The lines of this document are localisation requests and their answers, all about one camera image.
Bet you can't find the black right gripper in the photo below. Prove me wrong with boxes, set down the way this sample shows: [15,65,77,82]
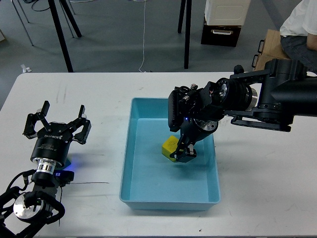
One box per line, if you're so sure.
[169,119,218,163]

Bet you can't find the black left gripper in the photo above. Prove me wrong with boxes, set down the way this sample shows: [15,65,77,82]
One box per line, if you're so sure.
[23,101,91,166]

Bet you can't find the yellow block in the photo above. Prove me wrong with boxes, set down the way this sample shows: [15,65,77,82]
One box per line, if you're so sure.
[161,135,179,162]

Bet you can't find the green block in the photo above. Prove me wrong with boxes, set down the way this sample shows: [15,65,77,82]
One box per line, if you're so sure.
[64,157,71,169]

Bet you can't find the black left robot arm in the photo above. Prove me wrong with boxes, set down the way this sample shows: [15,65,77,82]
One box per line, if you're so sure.
[0,101,91,238]

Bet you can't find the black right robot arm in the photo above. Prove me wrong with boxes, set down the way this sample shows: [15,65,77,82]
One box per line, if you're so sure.
[167,59,317,163]

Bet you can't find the dark brown wooden box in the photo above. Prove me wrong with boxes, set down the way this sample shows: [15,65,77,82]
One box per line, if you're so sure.
[201,15,243,47]

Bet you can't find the light blue plastic bin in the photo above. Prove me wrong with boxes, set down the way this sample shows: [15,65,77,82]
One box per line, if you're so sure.
[119,98,220,211]

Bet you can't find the white tape on floor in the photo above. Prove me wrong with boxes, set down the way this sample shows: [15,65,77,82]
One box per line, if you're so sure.
[20,64,32,73]

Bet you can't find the grey chair legs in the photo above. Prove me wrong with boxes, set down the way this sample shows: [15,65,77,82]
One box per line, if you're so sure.
[10,0,75,46]

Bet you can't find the black tripod legs left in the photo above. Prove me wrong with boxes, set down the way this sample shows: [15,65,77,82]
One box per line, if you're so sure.
[48,0,83,73]

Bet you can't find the black tripod legs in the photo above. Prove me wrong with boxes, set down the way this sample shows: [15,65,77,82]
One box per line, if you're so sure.
[177,0,192,69]
[48,0,83,73]

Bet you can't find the white plastic appliance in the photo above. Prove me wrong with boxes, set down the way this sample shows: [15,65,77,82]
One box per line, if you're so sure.
[204,0,251,26]

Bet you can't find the black tripod legs centre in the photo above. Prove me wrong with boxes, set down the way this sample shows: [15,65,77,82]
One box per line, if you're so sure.
[177,0,192,69]

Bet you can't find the seated person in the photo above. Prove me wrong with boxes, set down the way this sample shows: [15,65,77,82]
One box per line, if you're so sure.
[280,0,317,73]

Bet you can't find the cardboard box with handles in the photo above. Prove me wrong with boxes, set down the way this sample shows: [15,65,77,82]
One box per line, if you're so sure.
[252,29,290,71]

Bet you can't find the white hanging cable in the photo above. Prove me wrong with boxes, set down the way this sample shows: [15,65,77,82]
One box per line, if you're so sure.
[138,0,152,74]

